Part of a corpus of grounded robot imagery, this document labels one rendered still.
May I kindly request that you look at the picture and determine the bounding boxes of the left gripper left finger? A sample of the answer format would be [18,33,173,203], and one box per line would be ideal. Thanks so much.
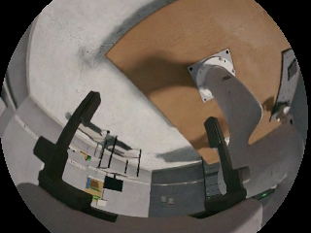
[32,90,101,214]

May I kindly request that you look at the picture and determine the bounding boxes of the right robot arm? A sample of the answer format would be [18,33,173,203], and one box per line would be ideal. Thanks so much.
[218,113,294,162]

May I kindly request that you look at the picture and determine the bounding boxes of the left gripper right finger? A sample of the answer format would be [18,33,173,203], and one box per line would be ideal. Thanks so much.
[203,116,250,215]

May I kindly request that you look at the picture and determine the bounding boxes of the black flat plate nest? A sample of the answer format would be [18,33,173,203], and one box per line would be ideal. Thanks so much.
[288,59,296,82]

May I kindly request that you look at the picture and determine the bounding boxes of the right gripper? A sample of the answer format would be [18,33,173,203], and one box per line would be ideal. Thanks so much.
[276,104,289,120]

